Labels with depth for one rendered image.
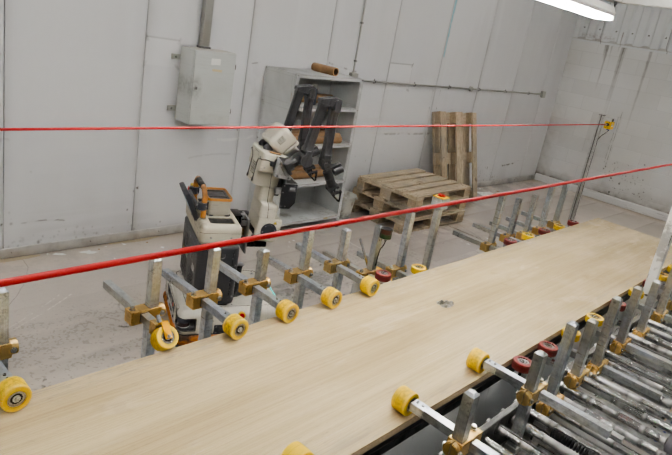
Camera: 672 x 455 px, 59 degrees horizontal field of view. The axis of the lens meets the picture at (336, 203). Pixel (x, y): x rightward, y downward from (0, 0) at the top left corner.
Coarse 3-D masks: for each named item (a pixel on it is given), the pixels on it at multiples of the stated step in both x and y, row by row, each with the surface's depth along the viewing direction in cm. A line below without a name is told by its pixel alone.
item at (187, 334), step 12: (180, 276) 395; (252, 276) 414; (168, 300) 390; (180, 300) 365; (240, 300) 377; (168, 312) 384; (180, 312) 354; (192, 312) 355; (240, 312) 366; (264, 312) 373; (180, 324) 354; (192, 324) 360; (216, 324) 362; (180, 336) 356; (192, 336) 359
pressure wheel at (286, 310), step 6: (282, 300) 234; (288, 300) 235; (282, 306) 232; (288, 306) 231; (294, 306) 233; (276, 312) 233; (282, 312) 231; (288, 312) 232; (294, 312) 234; (282, 318) 231; (288, 318) 233; (294, 318) 235
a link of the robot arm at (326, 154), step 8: (336, 104) 348; (328, 112) 355; (336, 112) 352; (328, 120) 354; (336, 120) 355; (328, 128) 355; (328, 136) 356; (328, 144) 358; (328, 152) 360; (320, 160) 364; (328, 160) 361
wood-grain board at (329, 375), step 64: (512, 256) 355; (576, 256) 376; (640, 256) 400; (320, 320) 240; (384, 320) 250; (448, 320) 260; (512, 320) 271; (576, 320) 283; (64, 384) 177; (128, 384) 182; (192, 384) 187; (256, 384) 192; (320, 384) 198; (384, 384) 205; (448, 384) 212; (0, 448) 149; (64, 448) 153; (128, 448) 157; (192, 448) 160; (256, 448) 165; (320, 448) 169
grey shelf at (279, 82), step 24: (288, 72) 529; (312, 72) 562; (264, 96) 559; (288, 96) 532; (336, 96) 612; (360, 96) 589; (264, 120) 558; (336, 144) 589; (312, 192) 650; (288, 216) 593; (312, 216) 605; (336, 216) 623
